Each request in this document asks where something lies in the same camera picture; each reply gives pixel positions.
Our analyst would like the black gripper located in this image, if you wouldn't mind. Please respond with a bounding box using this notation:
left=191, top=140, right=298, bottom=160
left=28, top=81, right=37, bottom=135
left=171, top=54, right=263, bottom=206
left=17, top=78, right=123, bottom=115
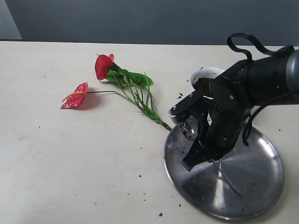
left=182, top=62, right=253, bottom=172

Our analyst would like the stainless steel spoon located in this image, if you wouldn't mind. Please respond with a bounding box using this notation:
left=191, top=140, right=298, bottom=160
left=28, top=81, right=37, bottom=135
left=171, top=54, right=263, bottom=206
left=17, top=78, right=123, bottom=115
left=178, top=121, right=242, bottom=196

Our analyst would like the red anthurium flower stem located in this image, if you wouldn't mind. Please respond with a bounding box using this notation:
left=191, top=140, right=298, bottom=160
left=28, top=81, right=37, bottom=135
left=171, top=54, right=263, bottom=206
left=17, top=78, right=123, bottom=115
left=60, top=54, right=172, bottom=131

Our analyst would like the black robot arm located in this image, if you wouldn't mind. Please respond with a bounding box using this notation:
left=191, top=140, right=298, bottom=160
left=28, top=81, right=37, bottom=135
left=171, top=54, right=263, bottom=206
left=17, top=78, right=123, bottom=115
left=180, top=46, right=299, bottom=170

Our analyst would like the white plastic flower pot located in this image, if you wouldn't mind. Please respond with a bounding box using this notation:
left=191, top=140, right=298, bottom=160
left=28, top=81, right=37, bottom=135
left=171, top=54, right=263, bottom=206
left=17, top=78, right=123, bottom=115
left=188, top=67, right=224, bottom=92

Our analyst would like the round stainless steel plate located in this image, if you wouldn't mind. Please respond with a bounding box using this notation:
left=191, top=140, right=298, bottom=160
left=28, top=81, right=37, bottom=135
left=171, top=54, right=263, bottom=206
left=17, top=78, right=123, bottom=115
left=164, top=126, right=285, bottom=220

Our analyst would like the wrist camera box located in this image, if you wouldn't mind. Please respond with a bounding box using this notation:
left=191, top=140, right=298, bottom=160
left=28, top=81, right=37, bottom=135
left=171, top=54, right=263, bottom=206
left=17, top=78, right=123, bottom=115
left=169, top=91, right=209, bottom=124

